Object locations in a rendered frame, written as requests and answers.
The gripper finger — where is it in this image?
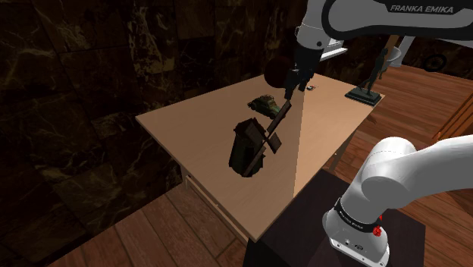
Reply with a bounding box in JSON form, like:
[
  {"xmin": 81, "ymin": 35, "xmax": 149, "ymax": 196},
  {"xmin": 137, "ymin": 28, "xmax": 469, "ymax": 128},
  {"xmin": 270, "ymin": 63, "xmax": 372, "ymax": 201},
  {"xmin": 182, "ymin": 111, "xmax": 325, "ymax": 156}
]
[
  {"xmin": 299, "ymin": 73, "xmax": 315, "ymax": 93},
  {"xmin": 283, "ymin": 69, "xmax": 301, "ymax": 101}
]

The green toy car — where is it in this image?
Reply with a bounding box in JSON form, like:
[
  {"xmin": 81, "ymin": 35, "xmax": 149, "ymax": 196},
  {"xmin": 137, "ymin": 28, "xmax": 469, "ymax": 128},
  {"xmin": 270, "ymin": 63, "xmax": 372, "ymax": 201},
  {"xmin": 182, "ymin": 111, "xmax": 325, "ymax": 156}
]
[{"xmin": 246, "ymin": 95, "xmax": 287, "ymax": 120}]

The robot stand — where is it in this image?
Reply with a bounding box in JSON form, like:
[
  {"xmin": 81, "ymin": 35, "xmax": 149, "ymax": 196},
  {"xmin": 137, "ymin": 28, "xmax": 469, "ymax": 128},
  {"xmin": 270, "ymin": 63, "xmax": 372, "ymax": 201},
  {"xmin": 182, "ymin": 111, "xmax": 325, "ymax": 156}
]
[{"xmin": 242, "ymin": 168, "xmax": 427, "ymax": 267}]

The dark red ball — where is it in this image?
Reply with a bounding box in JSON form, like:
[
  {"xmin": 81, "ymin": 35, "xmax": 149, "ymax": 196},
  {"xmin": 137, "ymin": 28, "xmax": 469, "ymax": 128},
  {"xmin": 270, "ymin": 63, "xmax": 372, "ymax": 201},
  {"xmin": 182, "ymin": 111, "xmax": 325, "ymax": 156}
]
[{"xmin": 263, "ymin": 55, "xmax": 296, "ymax": 89}]

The wooden table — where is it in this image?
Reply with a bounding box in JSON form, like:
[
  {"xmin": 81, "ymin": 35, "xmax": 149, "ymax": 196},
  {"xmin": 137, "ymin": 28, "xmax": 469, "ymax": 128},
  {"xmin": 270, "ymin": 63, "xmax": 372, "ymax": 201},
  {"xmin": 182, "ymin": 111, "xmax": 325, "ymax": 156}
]
[{"xmin": 135, "ymin": 72, "xmax": 386, "ymax": 243}]

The dark wooden windmill model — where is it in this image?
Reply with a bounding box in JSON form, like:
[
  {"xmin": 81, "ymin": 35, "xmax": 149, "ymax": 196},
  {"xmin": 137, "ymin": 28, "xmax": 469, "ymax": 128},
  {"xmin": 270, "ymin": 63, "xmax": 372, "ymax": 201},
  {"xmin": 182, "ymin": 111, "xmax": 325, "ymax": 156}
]
[{"xmin": 228, "ymin": 100, "xmax": 293, "ymax": 178}]

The dark human figure statue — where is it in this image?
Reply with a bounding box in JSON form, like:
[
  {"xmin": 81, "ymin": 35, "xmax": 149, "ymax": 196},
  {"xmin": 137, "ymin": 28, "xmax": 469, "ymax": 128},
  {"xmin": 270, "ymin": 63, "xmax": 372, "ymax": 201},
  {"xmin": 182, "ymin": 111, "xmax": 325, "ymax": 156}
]
[{"xmin": 344, "ymin": 47, "xmax": 383, "ymax": 108}]

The wooden furniture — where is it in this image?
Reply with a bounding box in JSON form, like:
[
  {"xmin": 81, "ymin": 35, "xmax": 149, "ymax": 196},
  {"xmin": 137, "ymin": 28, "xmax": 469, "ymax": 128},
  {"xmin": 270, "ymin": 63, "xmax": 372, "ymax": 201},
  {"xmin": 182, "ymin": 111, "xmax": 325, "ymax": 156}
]
[{"xmin": 432, "ymin": 92, "xmax": 473, "ymax": 143}]

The black round wheel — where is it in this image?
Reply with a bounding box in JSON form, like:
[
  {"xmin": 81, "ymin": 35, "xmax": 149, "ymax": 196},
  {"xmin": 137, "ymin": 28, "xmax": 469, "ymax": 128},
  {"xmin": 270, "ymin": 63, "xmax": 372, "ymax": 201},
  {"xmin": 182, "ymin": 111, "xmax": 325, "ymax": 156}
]
[{"xmin": 422, "ymin": 53, "xmax": 449, "ymax": 74}]

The white pedestal fixture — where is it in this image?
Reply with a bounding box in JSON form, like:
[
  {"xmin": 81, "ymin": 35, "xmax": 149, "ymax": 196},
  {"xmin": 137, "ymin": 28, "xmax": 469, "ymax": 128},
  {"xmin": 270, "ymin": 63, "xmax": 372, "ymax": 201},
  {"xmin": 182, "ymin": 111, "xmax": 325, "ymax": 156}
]
[{"xmin": 387, "ymin": 36, "xmax": 417, "ymax": 69}]

